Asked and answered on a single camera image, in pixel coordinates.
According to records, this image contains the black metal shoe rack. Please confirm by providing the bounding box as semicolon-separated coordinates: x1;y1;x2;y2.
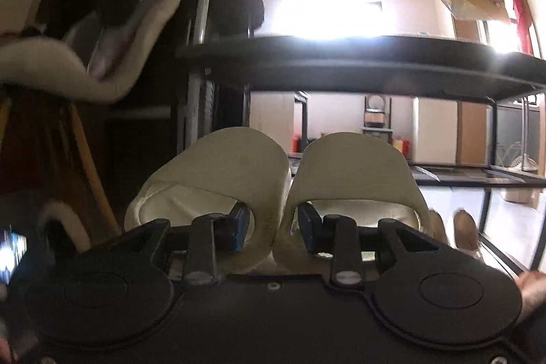
176;34;546;275

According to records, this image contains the yellow wooden leg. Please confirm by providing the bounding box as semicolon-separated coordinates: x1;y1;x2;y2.
69;103;121;236

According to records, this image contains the brown fur-lined slipper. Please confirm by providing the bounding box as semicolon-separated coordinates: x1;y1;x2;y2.
38;201;91;253

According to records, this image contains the black and white slipper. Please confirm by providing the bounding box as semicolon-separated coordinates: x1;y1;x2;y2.
1;0;181;103

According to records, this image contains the cream slide sandal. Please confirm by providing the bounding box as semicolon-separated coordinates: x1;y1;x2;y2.
272;132;433;274
124;128;291;274

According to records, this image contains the beige heeled shoe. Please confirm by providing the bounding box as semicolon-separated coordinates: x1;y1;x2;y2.
454;209;483;261
429;210;450;246

